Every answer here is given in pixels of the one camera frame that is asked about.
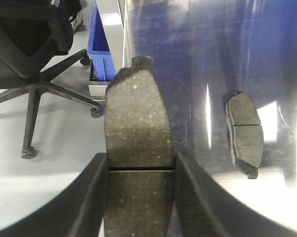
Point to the black office chair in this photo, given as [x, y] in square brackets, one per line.
[35, 38]

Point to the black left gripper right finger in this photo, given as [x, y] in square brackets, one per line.
[205, 209]

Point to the stainless steel rack frame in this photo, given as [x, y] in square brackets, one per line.
[113, 16]

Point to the blue bin beside table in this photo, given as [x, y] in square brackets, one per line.
[98, 49]

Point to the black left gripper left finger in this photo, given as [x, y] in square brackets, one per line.
[75, 212]

